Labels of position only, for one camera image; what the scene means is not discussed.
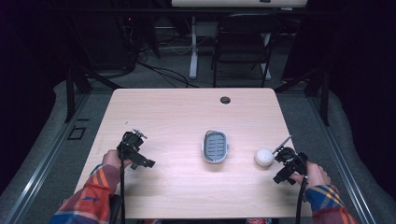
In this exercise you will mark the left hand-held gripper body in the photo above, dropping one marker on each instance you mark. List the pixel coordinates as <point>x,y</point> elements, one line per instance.
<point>134,149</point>

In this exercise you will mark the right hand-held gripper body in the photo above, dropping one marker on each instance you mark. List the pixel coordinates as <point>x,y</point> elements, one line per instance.
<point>291,165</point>

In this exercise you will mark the person's left hand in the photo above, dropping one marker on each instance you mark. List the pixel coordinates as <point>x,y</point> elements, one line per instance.
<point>112,158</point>

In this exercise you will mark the black folding chair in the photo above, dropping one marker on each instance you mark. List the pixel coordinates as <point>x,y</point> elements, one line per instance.
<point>243,46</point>

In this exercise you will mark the black metal stand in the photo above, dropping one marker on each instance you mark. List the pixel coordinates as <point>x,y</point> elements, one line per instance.
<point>323,93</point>
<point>77,81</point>

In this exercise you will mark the white desk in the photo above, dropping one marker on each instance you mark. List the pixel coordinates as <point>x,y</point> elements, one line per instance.
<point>194,46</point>

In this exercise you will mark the red patterned item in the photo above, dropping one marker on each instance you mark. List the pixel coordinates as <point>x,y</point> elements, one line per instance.
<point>259,221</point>

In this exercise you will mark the person's right hand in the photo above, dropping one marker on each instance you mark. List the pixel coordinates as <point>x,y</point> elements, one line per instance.
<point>314,175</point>

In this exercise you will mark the black table grommet hole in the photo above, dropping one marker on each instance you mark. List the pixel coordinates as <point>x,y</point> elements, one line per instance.
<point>225,100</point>

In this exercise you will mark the white round soap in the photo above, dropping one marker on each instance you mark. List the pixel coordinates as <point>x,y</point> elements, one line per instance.
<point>264,157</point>

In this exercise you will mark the grey soap dish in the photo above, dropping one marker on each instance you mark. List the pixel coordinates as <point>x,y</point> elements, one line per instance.
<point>215,146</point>

